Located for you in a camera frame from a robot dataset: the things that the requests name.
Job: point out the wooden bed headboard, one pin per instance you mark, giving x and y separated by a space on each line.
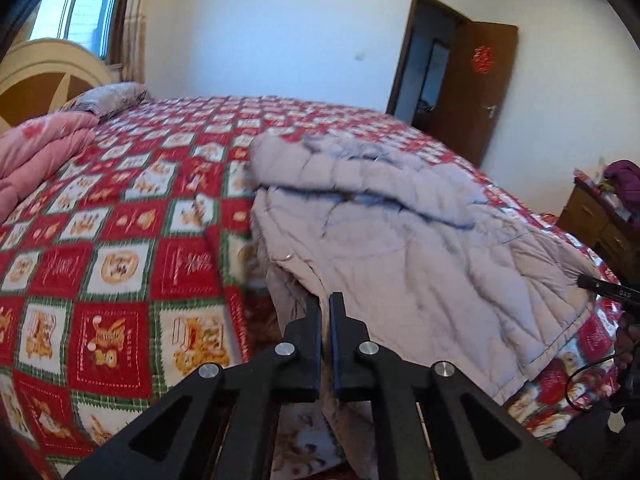
45 80

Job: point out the dark purple jacket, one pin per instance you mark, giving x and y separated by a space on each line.
625 180

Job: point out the person's right hand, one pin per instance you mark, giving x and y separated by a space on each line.
627 347

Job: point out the brown wooden door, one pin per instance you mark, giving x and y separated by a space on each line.
475 100

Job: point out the pink box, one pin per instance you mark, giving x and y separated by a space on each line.
586 177

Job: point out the bed with red printed quilt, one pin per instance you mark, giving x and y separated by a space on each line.
125 240

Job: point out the brown door frame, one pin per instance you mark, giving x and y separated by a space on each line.
400 60

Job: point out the window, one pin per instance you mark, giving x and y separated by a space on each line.
82 5

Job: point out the light purple quilted jacket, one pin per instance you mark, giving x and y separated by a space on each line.
410 240

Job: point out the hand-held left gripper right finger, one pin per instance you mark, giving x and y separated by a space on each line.
339 325

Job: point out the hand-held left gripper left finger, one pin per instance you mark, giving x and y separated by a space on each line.
312 325

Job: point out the brown wooden dresser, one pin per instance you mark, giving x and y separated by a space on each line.
600 225

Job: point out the striped pillow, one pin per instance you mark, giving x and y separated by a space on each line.
107 97

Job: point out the folded pink floral quilt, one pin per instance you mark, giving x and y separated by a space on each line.
40 150

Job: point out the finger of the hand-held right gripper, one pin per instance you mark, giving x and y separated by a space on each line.
607 287

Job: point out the beige patterned curtain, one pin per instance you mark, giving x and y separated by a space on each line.
135 35

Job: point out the red paper door decoration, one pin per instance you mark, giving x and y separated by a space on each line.
481 59

